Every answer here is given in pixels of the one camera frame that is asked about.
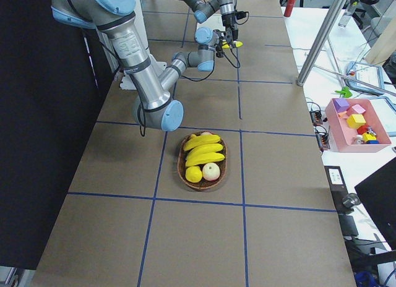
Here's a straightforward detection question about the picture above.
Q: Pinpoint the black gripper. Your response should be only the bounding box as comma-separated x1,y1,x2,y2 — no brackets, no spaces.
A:
213,28,233,58
222,12,238,36

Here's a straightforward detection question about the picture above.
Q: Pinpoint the yellow banana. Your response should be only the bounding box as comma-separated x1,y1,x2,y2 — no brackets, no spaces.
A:
185,152,225,168
186,143,223,160
183,134,221,151
222,41,243,49

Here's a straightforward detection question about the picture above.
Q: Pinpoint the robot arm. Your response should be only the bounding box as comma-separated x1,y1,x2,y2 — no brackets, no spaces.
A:
178,0,238,49
51,0,234,132

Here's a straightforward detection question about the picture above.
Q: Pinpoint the white rectangular plate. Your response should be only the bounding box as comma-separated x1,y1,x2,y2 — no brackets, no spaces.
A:
194,13,225,45

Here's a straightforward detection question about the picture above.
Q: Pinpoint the brown wicker basket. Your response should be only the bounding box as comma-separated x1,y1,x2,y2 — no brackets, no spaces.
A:
177,132,228,191

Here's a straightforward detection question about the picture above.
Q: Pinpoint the red bottle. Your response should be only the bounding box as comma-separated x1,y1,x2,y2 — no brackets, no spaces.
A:
283,0,296,18

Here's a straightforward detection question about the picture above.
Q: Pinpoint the small circuit board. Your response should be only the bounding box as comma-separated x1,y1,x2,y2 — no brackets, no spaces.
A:
309,110,323,126

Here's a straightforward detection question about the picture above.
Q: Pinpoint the clear water bottle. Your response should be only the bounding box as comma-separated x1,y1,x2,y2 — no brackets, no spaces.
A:
338,0,360,27

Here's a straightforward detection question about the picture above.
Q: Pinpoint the purple toy cube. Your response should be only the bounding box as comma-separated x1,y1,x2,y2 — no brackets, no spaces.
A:
333,98,350,113

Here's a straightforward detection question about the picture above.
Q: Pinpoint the red apple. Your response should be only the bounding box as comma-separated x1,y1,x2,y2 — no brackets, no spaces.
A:
202,163,220,181

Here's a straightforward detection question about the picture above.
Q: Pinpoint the yellow pear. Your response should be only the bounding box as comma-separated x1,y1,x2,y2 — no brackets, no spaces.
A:
185,166,203,183

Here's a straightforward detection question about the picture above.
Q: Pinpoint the tablet in blue case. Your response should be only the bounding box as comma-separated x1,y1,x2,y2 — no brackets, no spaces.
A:
345,61,385,96

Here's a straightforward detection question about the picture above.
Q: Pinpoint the yellow toy cube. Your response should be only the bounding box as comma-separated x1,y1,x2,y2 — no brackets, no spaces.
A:
346,114,366,129

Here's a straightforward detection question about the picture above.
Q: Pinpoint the pink plastic bin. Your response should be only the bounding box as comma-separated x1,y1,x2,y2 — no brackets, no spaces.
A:
325,98,391,153

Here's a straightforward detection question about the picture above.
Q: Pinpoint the black power adapter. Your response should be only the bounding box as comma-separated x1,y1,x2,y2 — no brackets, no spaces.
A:
324,166,353,215

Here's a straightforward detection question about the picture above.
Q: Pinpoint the aluminium frame post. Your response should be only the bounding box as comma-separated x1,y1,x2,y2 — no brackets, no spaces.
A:
296,0,346,87

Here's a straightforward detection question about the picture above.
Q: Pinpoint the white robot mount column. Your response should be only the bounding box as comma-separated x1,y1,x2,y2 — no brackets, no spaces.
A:
119,0,167,90

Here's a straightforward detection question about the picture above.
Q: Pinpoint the green handled reacher tool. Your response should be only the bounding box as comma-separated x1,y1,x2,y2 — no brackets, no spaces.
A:
334,86,353,98

